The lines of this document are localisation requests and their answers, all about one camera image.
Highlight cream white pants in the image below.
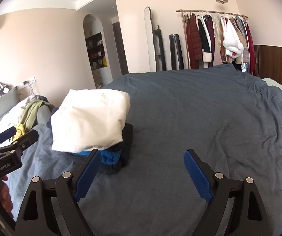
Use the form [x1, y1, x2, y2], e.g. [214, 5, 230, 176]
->
[50, 89, 130, 153]

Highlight person's left hand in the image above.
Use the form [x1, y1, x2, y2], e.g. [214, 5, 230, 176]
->
[1, 175, 13, 213]

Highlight grey sofa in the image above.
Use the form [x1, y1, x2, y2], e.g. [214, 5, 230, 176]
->
[0, 87, 52, 138]

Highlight olive green garment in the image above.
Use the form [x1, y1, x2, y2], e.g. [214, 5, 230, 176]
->
[20, 99, 50, 132]

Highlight dark navy folded garment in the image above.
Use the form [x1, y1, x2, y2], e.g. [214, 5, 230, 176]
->
[46, 107, 123, 166]

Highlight bright blue folded garment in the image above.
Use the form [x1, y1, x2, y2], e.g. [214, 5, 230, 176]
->
[75, 148, 122, 166]

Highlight blue grey duvet cover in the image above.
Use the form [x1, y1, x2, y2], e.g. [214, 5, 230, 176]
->
[6, 63, 282, 236]

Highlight black folded garment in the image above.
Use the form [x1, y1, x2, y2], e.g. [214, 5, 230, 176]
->
[99, 123, 133, 174]

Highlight dark wooden headboard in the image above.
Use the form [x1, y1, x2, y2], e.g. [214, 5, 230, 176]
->
[254, 45, 282, 85]

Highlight white fluffy garment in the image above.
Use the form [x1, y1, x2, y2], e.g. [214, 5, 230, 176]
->
[222, 18, 244, 59]

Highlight black cylindrical tower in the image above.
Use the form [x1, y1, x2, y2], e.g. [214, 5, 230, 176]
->
[169, 34, 184, 70]

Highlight black coat white cuff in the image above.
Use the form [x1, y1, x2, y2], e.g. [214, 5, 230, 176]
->
[196, 16, 212, 63]

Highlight red hanging garment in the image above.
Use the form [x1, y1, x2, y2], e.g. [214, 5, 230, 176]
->
[245, 23, 256, 75]

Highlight black ladder shelf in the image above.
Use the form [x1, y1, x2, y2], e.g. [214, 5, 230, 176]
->
[152, 26, 166, 71]

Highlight arched wall shelf niche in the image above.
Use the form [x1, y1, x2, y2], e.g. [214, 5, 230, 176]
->
[83, 14, 113, 89]

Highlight wooden clothes rack rail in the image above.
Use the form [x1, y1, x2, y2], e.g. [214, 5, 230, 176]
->
[175, 10, 249, 19]

